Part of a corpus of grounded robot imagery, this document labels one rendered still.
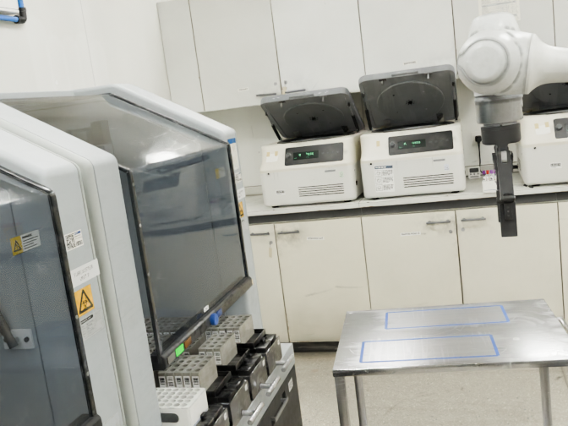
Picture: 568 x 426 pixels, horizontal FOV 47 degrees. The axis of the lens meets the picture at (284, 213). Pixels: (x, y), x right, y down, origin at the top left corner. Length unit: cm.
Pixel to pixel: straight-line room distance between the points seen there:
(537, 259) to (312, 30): 180
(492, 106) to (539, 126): 232
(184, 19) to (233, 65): 42
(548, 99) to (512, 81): 289
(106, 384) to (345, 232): 257
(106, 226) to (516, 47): 81
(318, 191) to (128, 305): 244
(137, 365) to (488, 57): 90
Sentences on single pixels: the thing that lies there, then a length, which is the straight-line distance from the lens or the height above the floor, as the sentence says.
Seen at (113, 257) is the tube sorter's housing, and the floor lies 124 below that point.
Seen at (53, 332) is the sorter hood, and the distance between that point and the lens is 116.
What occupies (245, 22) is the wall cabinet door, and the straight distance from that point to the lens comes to 408.
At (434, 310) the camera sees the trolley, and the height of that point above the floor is 82.
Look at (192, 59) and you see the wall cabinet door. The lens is 419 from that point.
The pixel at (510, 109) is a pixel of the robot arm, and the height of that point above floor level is 143.
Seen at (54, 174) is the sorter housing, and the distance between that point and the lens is 120.
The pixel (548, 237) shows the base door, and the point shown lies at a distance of 368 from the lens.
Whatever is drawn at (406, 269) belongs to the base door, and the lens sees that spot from 372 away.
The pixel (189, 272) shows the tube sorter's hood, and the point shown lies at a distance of 161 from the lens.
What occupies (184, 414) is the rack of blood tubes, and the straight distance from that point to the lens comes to 153.
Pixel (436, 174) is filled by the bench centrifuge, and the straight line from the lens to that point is 361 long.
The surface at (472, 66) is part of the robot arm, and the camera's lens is 114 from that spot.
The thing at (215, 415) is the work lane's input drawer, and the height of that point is 81.
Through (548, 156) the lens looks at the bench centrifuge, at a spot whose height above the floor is 105.
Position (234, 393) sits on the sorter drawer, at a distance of 169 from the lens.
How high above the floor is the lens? 150
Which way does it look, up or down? 10 degrees down
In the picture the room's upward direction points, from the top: 7 degrees counter-clockwise
